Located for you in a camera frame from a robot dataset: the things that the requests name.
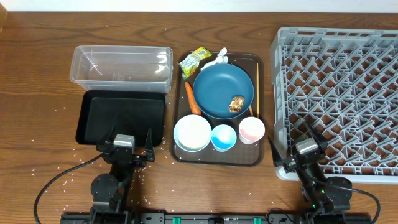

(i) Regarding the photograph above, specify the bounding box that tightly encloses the brown food scrap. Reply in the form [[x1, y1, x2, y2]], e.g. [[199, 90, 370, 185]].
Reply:
[[228, 96, 244, 113]]

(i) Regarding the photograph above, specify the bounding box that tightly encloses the black waste tray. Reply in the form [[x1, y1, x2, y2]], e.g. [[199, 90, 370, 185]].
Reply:
[[75, 90, 165, 146]]

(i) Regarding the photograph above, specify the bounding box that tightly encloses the long wooden chopstick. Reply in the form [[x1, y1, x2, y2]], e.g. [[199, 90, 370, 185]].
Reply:
[[256, 63, 260, 118]]

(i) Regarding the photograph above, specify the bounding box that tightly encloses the brown serving tray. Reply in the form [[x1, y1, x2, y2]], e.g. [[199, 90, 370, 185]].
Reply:
[[170, 53, 264, 167]]

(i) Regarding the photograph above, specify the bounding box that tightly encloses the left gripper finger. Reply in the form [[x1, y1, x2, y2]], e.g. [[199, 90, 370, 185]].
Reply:
[[144, 128, 155, 162], [105, 126, 114, 145]]

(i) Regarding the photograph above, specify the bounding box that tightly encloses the white tissue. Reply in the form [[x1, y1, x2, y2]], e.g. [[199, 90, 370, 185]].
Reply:
[[201, 47, 228, 71]]

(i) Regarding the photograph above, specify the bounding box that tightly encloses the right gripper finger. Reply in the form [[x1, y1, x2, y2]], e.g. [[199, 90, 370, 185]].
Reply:
[[306, 123, 328, 149], [268, 137, 283, 167]]

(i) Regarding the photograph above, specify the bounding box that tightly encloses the light blue cup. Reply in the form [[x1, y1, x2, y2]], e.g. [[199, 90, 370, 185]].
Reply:
[[211, 124, 237, 152]]

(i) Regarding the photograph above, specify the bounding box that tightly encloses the light blue rice bowl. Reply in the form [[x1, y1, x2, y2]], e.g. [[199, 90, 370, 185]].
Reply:
[[173, 114, 211, 152]]

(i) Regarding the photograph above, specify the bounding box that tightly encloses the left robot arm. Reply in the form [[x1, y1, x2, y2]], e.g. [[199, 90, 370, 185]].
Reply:
[[90, 128, 155, 223]]

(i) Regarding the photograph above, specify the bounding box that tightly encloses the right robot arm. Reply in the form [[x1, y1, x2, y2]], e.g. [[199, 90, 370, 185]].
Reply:
[[269, 123, 352, 223]]

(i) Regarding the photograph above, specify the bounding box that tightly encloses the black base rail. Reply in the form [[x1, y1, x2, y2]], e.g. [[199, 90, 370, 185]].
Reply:
[[60, 212, 373, 224]]

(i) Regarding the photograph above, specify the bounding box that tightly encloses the pink white cup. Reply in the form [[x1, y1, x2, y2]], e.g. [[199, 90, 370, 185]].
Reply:
[[239, 116, 266, 144]]

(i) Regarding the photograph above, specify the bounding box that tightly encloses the clear plastic bin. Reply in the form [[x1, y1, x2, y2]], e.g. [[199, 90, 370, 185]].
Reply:
[[70, 45, 173, 93]]

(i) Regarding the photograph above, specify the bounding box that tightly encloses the green yellow snack wrapper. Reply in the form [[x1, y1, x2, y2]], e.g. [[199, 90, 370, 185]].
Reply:
[[179, 47, 212, 80]]

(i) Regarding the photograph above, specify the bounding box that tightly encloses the grey dishwasher rack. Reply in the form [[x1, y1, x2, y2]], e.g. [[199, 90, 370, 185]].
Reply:
[[270, 27, 397, 184]]

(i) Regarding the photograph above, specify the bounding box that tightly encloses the orange carrot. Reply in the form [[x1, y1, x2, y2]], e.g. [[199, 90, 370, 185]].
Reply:
[[185, 82, 201, 115]]

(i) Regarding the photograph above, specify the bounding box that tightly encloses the dark blue plate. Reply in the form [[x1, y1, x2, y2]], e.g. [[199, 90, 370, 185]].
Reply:
[[193, 64, 254, 119]]

